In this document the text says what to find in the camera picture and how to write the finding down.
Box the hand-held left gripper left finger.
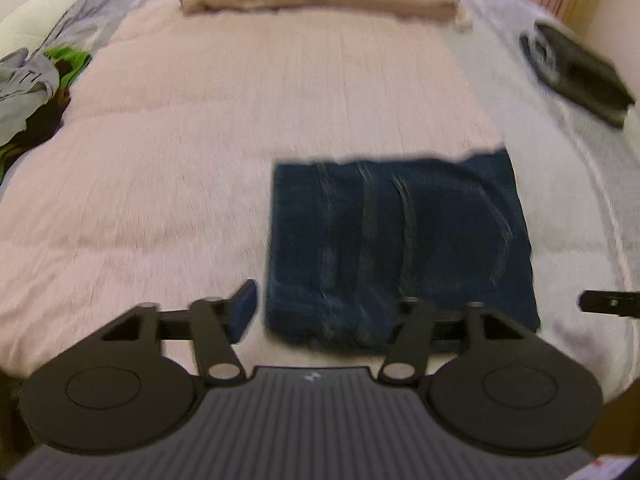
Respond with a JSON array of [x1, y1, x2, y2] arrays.
[[94, 280, 259, 387]]

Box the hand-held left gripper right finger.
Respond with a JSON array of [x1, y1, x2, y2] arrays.
[[377, 297, 537, 387]]

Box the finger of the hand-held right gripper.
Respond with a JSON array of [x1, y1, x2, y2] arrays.
[[576, 290, 640, 319]]

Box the blue denim jeans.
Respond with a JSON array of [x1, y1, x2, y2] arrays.
[[264, 146, 542, 357]]

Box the black garment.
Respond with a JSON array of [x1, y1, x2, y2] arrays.
[[519, 19, 637, 129]]

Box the pink striped bed blanket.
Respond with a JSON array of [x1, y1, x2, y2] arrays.
[[0, 0, 640, 406]]

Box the brown garment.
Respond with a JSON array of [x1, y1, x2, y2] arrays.
[[20, 85, 73, 150]]

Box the grey garment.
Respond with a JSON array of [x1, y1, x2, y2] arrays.
[[0, 48, 62, 147]]

